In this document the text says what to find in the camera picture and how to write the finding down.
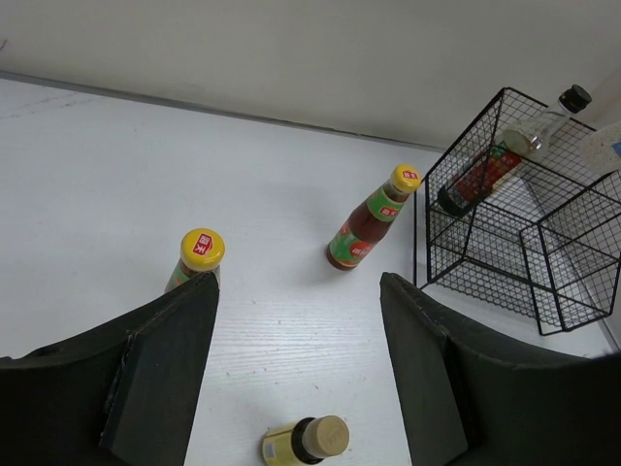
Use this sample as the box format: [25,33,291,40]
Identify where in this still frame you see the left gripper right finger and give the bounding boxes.
[380,273,620,465]

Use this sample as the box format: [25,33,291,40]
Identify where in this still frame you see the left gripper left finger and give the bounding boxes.
[1,273,218,465]

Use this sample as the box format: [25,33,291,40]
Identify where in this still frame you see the tall clear black-cap bottle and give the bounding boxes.
[438,83,593,217]

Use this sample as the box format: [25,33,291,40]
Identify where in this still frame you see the white jar silver lid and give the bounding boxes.
[580,121,621,175]

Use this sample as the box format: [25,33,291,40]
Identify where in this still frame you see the yellow-cap sauce bottle left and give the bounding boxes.
[164,228,225,293]

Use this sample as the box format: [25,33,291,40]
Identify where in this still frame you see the yellow-cap sauce bottle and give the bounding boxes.
[326,164,422,270]
[164,228,225,293]

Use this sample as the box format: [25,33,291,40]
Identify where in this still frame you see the small yellow bottle centre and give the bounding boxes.
[261,416,350,466]

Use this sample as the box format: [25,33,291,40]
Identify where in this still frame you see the yellow-cap sauce bottle right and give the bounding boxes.
[326,164,422,270]

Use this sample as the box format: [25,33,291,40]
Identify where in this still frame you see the black wire mesh rack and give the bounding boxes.
[424,87,620,336]

